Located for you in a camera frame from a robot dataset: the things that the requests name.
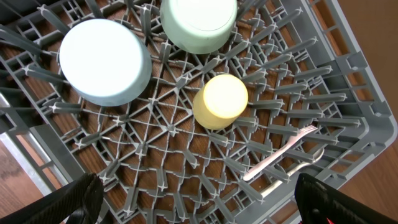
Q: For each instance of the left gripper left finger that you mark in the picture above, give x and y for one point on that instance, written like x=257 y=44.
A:
x=78 y=202

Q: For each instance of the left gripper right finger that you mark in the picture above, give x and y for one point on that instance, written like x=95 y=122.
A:
x=317 y=201

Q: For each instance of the yellow cup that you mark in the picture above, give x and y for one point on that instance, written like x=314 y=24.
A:
x=220 y=102

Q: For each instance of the small light blue bowl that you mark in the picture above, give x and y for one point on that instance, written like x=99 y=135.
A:
x=105 y=62

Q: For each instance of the green bowl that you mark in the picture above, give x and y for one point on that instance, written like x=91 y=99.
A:
x=198 y=26

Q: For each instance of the silver spoon in rack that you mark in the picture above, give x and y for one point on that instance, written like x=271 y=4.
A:
x=272 y=187

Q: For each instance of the pink utensil in rack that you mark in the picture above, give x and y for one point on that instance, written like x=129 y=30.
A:
x=267 y=161

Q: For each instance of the grey dishwasher rack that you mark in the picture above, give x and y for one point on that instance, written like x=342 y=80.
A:
x=299 y=61

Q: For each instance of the red plastic tray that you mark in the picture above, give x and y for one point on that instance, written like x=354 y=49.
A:
x=329 y=221

